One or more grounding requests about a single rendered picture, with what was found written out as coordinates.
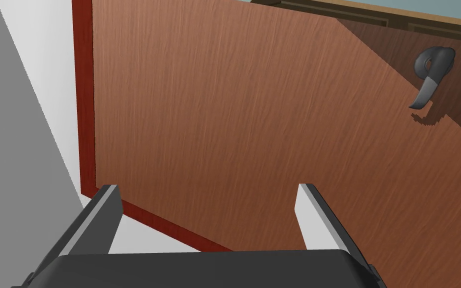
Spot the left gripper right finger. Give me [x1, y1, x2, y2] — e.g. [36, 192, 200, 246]
[294, 183, 375, 268]

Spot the brown wooden door leaf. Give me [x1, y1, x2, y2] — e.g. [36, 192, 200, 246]
[92, 0, 461, 288]

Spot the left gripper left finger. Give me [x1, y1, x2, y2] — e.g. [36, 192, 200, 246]
[29, 184, 124, 277]

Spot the grey curved door handle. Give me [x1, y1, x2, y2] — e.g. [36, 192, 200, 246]
[408, 46, 457, 110]

